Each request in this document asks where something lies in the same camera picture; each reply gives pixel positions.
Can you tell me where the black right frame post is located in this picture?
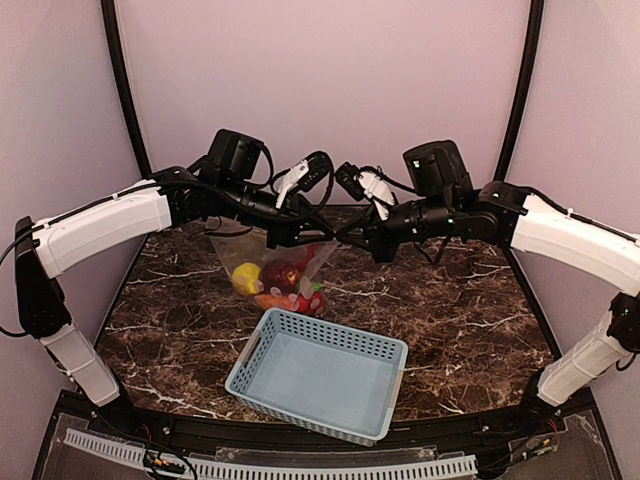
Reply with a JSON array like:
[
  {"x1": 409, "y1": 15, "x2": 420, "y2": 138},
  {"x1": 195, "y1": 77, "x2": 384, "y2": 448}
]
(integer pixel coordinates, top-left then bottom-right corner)
[{"x1": 493, "y1": 0, "x2": 545, "y2": 181}]

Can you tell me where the yellow toy pepper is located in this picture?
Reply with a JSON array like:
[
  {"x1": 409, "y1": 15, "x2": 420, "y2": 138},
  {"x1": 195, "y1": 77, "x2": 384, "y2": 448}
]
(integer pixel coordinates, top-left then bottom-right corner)
[{"x1": 231, "y1": 262, "x2": 264, "y2": 296}]

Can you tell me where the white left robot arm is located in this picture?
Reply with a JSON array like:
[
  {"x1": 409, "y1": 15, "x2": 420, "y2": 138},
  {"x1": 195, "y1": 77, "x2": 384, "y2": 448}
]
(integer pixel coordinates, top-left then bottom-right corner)
[{"x1": 7, "y1": 129, "x2": 334, "y2": 408}]

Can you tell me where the black enclosure frame post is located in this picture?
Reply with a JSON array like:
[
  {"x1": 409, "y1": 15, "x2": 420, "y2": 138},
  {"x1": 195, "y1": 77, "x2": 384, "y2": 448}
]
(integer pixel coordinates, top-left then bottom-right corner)
[{"x1": 100, "y1": 0, "x2": 152, "y2": 178}]

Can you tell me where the orange red toy pepper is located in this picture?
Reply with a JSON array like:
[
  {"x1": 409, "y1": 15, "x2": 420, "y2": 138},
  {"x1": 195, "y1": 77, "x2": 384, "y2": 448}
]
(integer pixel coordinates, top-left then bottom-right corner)
[{"x1": 253, "y1": 294, "x2": 295, "y2": 310}]

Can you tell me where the dark red toy pepper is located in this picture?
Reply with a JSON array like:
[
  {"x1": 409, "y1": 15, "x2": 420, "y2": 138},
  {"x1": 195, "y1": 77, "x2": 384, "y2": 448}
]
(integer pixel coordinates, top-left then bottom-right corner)
[{"x1": 260, "y1": 260, "x2": 302, "y2": 296}]

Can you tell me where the clear zip top bag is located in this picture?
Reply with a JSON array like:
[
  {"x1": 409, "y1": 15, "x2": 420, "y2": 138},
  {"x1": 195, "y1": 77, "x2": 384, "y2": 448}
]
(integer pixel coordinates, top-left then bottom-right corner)
[{"x1": 210, "y1": 230, "x2": 338, "y2": 316}]

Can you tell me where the black front frame rail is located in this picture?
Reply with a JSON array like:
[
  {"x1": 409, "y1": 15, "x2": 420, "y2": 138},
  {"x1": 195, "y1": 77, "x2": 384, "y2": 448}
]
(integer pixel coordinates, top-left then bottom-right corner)
[{"x1": 124, "y1": 404, "x2": 531, "y2": 454}]

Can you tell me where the bright red toy pepper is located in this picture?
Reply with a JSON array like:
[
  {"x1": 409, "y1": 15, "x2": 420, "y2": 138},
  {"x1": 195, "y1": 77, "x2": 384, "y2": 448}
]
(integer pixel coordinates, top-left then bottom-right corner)
[{"x1": 294, "y1": 292, "x2": 326, "y2": 316}]

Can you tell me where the light blue plastic basket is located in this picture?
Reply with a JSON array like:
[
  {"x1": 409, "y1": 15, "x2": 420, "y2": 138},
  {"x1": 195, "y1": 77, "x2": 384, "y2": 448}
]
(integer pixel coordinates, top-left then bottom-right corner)
[{"x1": 225, "y1": 308, "x2": 408, "y2": 447}]

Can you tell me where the white slotted cable duct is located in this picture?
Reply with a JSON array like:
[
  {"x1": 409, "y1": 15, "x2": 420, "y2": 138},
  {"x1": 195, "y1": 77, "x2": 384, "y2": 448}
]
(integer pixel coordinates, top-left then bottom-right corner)
[{"x1": 63, "y1": 428, "x2": 478, "y2": 479}]

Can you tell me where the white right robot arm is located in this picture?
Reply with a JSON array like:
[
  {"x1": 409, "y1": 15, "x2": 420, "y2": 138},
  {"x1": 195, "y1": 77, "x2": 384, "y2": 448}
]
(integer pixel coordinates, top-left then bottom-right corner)
[{"x1": 336, "y1": 140, "x2": 639, "y2": 407}]

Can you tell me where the red toy chili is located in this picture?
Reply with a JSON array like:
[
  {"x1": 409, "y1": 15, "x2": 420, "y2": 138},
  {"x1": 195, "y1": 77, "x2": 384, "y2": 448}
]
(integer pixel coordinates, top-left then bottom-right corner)
[{"x1": 295, "y1": 243, "x2": 321, "y2": 271}]

